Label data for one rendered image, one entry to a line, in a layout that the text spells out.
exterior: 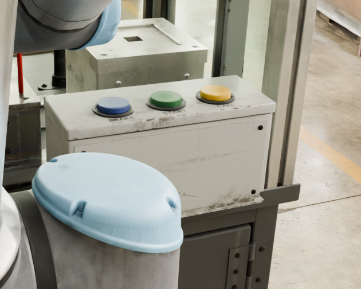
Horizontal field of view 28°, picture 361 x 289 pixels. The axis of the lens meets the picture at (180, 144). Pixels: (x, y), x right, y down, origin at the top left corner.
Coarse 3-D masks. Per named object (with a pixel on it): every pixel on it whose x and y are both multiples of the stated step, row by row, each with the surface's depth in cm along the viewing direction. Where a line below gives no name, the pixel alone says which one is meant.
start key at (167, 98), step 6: (150, 96) 90; (156, 96) 90; (162, 96) 90; (168, 96) 90; (174, 96) 90; (180, 96) 90; (150, 102) 90; (156, 102) 89; (162, 102) 89; (168, 102) 89; (174, 102) 89; (180, 102) 90
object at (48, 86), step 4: (52, 76) 133; (56, 76) 132; (60, 76) 132; (64, 76) 132; (52, 80) 133; (56, 80) 132; (60, 80) 132; (64, 80) 132; (40, 84) 134; (44, 84) 133; (48, 84) 134; (52, 84) 133; (56, 84) 132; (60, 84) 132; (64, 84) 133; (40, 88) 132; (44, 88) 132; (48, 88) 132; (52, 88) 132; (56, 88) 132; (60, 88) 133
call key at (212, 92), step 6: (204, 90) 93; (210, 90) 93; (216, 90) 93; (222, 90) 93; (228, 90) 93; (204, 96) 92; (210, 96) 91; (216, 96) 91; (222, 96) 92; (228, 96) 92
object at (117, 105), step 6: (102, 102) 87; (108, 102) 87; (114, 102) 88; (120, 102) 88; (126, 102) 88; (102, 108) 86; (108, 108) 86; (114, 108) 86; (120, 108) 86; (126, 108) 87
